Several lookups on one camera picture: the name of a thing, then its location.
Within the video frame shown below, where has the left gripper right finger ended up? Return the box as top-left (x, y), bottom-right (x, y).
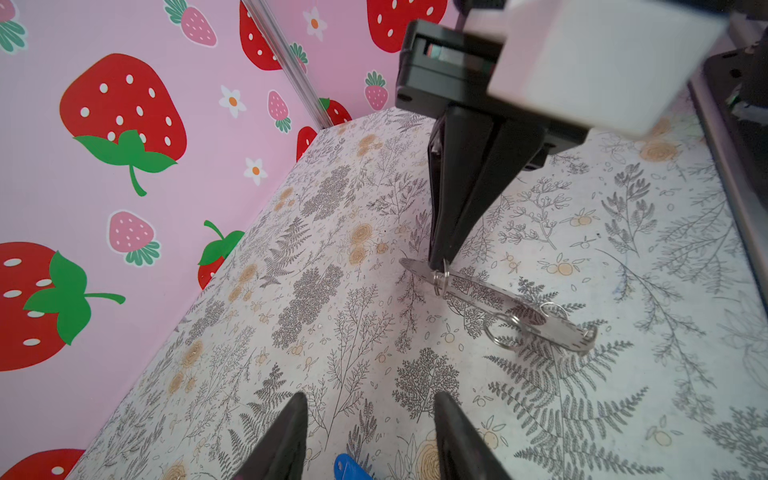
top-left (434, 392), bottom-right (512, 480)

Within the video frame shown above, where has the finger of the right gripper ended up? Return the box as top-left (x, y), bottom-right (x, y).
top-left (427, 113), bottom-right (480, 270)
top-left (470, 120), bottom-right (546, 227)

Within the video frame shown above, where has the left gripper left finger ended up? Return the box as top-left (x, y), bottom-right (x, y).
top-left (233, 392), bottom-right (308, 480)

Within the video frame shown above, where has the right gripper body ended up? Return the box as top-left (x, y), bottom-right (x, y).
top-left (395, 20), bottom-right (588, 171)

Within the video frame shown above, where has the perforated metal ring disc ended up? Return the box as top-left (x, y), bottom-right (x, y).
top-left (399, 258), bottom-right (598, 356)

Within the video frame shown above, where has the large split key ring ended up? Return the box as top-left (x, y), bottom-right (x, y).
top-left (482, 302), bottom-right (568, 352)

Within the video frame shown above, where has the aluminium front rail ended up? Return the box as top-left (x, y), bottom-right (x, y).
top-left (689, 69), bottom-right (767, 302)

